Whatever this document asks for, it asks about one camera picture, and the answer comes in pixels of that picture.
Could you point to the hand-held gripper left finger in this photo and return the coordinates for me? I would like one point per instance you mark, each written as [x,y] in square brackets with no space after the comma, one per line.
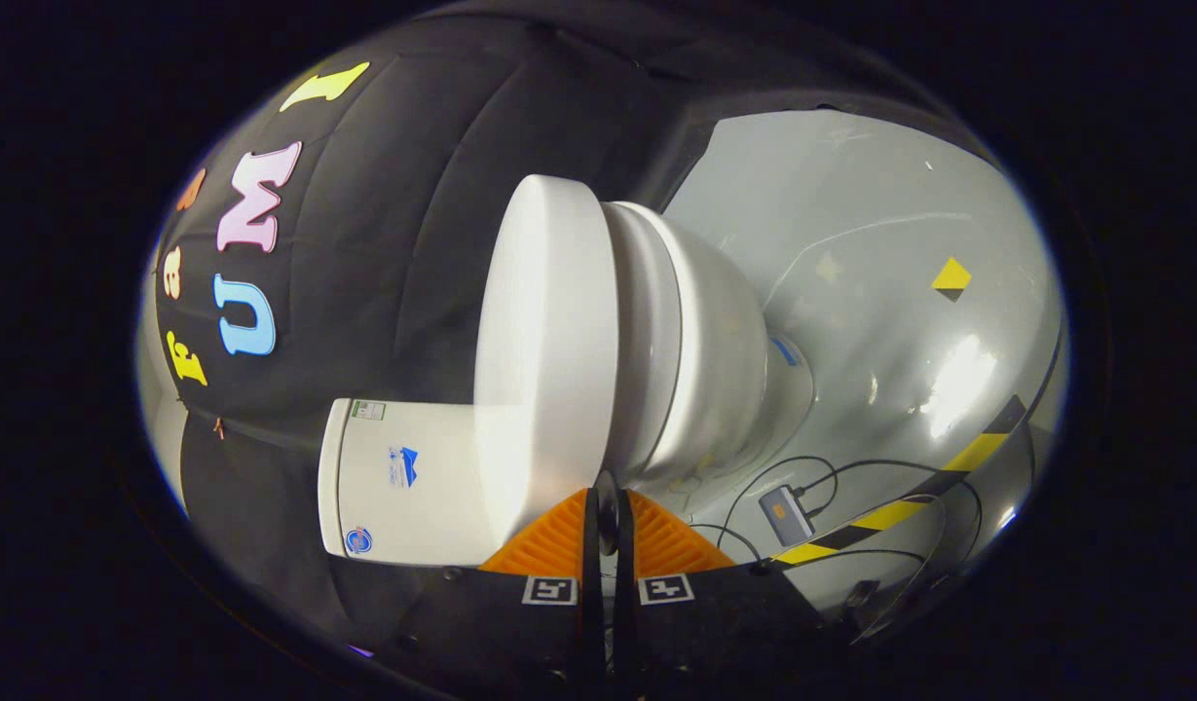
[591,594]

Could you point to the small grey device box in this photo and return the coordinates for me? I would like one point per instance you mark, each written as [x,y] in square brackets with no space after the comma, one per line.
[785,514]

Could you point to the black backdrop cloth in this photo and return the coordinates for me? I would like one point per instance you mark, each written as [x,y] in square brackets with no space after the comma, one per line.
[384,253]

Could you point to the yellow black hazard tape strip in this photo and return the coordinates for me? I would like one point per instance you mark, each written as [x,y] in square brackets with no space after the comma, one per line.
[978,451]

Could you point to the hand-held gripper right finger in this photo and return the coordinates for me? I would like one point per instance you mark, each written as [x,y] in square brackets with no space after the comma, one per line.
[624,594]

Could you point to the white toilet lid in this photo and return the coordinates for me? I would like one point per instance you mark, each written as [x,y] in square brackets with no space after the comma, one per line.
[544,341]

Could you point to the yellow diamond floor sticker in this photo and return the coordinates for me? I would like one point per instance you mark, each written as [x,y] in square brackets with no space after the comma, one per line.
[952,276]

